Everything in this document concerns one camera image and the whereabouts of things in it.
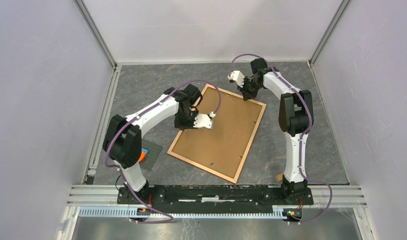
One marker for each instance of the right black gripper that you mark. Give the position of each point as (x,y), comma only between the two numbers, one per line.
(246,95)

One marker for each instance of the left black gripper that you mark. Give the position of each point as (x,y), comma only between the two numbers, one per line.
(179,125)

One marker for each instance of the wooden picture frame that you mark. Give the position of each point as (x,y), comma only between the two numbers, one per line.
(223,149)

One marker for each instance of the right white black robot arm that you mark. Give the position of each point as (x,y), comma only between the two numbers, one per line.
(295,119)

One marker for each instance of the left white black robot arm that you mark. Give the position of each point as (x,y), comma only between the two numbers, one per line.
(123,139)

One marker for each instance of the grey building baseplate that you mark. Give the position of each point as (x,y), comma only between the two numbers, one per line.
(153,153)

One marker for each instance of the orange curved toy brick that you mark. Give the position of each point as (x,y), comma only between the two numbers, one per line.
(142,156)

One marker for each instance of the small cardboard block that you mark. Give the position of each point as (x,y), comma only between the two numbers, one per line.
(279,177)

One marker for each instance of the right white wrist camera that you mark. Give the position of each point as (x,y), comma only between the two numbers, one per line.
(237,77)

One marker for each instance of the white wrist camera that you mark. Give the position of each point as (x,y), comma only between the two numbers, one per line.
(237,77)
(204,120)

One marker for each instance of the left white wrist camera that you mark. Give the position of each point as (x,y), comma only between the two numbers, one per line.
(204,120)

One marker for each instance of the slotted cable duct rail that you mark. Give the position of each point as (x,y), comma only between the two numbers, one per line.
(133,212)

